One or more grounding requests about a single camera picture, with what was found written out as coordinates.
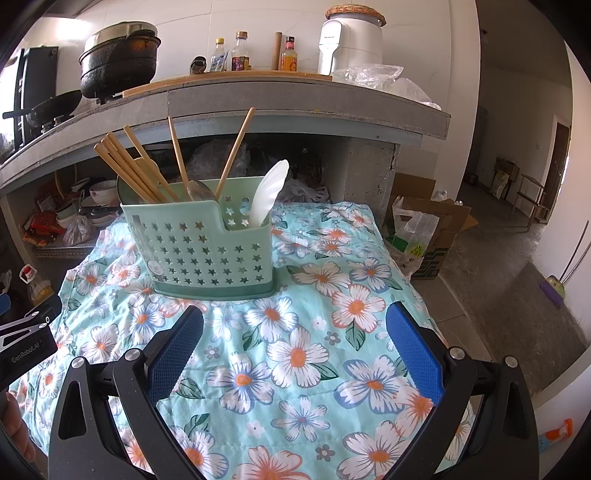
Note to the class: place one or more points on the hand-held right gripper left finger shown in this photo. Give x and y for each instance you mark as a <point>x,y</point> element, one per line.
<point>178,355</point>

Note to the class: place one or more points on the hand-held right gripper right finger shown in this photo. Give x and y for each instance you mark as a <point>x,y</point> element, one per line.
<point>415,355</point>

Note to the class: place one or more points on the green star-holed utensil holder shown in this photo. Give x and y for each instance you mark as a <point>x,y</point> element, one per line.
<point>194,258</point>

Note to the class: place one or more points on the metal spoon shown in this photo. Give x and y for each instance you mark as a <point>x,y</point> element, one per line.
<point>201,191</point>

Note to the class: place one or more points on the bundle of wooden chopsticks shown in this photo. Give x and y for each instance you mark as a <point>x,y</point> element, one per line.
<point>131,177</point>

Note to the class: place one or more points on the white plastic spoon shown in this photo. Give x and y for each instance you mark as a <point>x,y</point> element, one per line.
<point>272,184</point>

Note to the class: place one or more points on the person's left hand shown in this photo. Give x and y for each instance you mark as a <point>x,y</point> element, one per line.
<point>9,422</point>

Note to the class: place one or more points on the yellow oil bottle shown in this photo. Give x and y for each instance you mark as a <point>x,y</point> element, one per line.
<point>39,288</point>

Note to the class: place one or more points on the floral blanket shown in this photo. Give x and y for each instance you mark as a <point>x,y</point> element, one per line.
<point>295,355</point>

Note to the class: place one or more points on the cardboard box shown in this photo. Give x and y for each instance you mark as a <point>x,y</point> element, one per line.
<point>455,240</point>

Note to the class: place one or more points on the plastic bag with green print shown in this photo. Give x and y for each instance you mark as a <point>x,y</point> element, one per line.
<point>415,230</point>

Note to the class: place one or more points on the red snack packets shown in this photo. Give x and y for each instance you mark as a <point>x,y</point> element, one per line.
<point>39,226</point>

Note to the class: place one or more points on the purple dustpan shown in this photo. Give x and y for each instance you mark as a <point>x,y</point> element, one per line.
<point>551,293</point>

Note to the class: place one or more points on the orange white bottle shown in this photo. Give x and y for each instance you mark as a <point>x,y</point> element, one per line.
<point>556,434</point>

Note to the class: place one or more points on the stack of bowls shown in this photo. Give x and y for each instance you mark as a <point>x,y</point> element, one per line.
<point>104,191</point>

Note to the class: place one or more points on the beige spoon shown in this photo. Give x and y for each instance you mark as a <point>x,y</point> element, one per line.
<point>141,164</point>

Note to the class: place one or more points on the white plastic bag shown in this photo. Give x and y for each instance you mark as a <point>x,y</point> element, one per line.
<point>304,190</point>

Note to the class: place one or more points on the stacked boxes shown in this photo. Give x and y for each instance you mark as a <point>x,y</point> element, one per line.
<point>505,177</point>

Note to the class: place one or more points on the brown wooden door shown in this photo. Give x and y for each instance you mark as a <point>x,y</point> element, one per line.
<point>559,161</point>

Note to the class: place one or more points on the black wok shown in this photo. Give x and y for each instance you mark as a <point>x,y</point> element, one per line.
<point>55,106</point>

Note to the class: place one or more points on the crumpled clear plastic bag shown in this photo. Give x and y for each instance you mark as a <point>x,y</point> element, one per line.
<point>378,76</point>

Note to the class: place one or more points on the wooden board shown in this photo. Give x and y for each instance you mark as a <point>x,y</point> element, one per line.
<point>258,74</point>

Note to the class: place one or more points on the black cooking pot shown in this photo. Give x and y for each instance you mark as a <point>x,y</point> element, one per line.
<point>120,64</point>

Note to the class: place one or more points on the clear bottle yellow cap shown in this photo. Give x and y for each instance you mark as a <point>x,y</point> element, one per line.
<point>218,57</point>

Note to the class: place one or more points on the dark sauce bottle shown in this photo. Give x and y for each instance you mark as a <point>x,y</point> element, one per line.
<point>240,57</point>

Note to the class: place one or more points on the white air fryer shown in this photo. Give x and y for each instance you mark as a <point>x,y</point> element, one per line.
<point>355,46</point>

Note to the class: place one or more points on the orange sauce bottle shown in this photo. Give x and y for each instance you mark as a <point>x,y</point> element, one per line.
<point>288,60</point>

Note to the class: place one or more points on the wooden rolling pin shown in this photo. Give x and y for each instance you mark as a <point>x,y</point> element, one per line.
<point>278,50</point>

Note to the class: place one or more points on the woven trivet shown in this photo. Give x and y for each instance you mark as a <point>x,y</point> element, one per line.
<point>355,13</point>

